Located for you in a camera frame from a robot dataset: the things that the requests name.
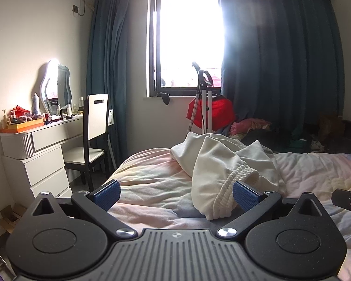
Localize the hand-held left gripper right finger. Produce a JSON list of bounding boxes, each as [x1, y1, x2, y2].
[[217, 181, 328, 240]]

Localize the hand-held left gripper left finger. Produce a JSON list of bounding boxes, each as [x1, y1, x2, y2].
[[25, 179, 138, 240]]

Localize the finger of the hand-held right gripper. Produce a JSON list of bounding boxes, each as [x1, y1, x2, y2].
[[331, 189, 351, 226]]

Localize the cream pants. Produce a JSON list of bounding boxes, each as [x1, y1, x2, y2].
[[170, 133, 281, 221]]

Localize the pile of mixed clothes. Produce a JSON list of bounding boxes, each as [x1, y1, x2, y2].
[[222, 118, 325, 153]]

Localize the bed with pastel duvet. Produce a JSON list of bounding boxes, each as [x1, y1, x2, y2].
[[108, 148, 351, 281]]

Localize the white vanity dresser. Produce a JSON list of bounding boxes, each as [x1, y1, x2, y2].
[[0, 114, 85, 200]]

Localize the white and black chair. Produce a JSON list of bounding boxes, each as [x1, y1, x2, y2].
[[64, 94, 111, 192]]

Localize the red cloth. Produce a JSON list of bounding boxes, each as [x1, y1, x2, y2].
[[186, 95, 234, 131]]

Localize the cardboard box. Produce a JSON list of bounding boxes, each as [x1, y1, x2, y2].
[[0, 203, 28, 235]]

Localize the garment steamer stand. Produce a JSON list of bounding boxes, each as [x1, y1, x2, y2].
[[187, 61, 214, 137]]

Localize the orange tray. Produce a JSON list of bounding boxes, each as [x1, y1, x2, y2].
[[0, 118, 45, 133]]

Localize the black cloth on sill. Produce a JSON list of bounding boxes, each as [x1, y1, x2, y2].
[[156, 92, 172, 106]]

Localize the white spray bottle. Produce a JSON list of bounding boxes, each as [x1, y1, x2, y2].
[[32, 93, 41, 115]]

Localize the wavy framed vanity mirror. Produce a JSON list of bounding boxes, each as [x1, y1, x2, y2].
[[39, 59, 72, 115]]

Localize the red pouch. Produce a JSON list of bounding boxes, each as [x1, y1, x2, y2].
[[12, 104, 31, 118]]

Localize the narrow teal curtain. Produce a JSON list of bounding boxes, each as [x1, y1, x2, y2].
[[86, 0, 141, 172]]

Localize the wide teal curtain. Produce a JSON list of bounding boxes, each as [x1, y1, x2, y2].
[[215, 0, 344, 141]]

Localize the dark framed window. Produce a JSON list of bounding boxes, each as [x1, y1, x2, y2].
[[149, 0, 224, 98]]

